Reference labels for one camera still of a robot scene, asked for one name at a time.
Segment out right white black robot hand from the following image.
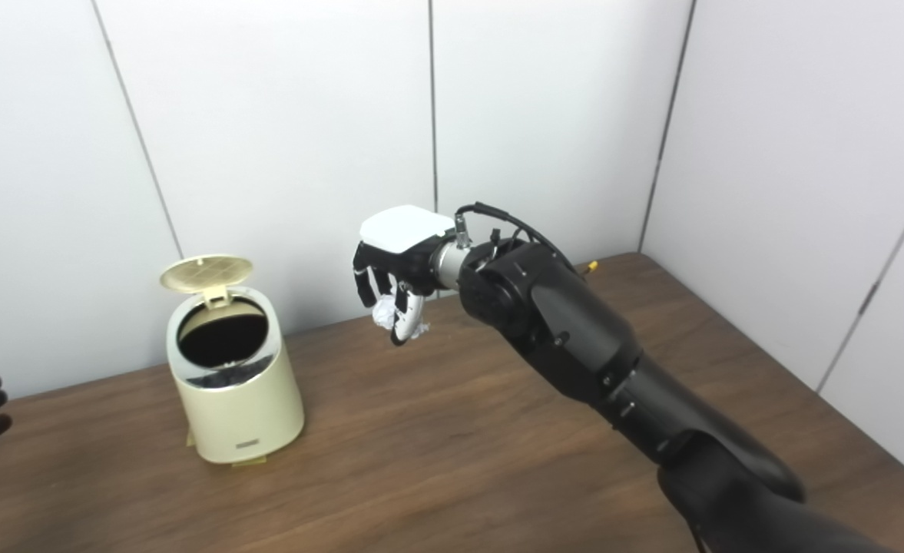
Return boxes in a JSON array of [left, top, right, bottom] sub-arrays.
[[352, 205, 456, 346]]

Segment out white paper ball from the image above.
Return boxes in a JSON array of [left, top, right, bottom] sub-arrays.
[[372, 296, 430, 339]]

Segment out cream-colored bin with lid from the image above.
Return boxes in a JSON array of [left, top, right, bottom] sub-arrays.
[[159, 254, 306, 465]]

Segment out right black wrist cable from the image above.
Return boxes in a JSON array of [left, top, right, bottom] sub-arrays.
[[454, 201, 579, 270]]

